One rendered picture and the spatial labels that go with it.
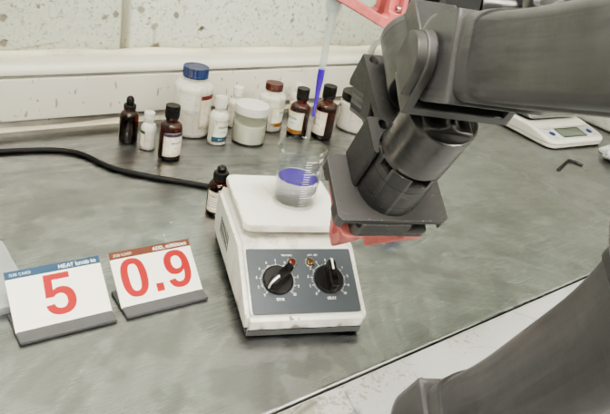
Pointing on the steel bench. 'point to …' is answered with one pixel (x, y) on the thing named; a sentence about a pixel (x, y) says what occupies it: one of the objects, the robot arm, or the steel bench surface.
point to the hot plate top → (279, 222)
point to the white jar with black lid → (348, 121)
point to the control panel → (315, 299)
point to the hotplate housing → (226, 237)
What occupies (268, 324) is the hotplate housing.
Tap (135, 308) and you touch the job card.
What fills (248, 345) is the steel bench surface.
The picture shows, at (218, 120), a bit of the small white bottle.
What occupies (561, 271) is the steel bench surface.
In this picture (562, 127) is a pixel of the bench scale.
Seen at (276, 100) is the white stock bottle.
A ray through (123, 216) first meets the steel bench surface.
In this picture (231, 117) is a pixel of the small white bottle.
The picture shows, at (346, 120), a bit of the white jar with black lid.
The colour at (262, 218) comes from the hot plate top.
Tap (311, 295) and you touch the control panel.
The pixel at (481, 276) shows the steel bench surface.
